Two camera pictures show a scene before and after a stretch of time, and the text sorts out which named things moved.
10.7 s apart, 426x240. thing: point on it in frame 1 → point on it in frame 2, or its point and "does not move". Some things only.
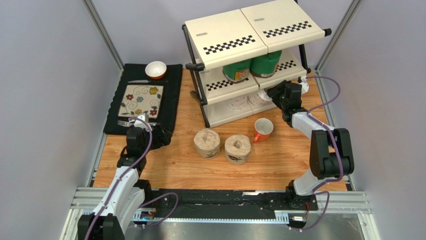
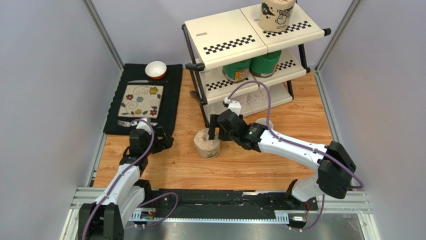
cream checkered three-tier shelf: x=236 y=57 does not move
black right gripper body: x=277 y=89 → x=220 y=124
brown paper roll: x=237 y=149 → x=275 y=15
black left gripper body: x=146 y=136 does not move
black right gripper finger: x=276 y=93 → x=213 y=124
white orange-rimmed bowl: x=155 y=70 does not move
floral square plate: x=138 y=99 does not move
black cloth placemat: x=132 y=74 does not move
